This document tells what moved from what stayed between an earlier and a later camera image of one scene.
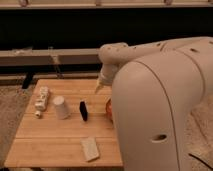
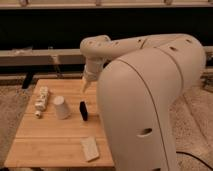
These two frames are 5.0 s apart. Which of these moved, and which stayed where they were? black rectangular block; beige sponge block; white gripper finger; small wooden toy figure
Moved: white gripper finger
Stayed: beige sponge block; small wooden toy figure; black rectangular block
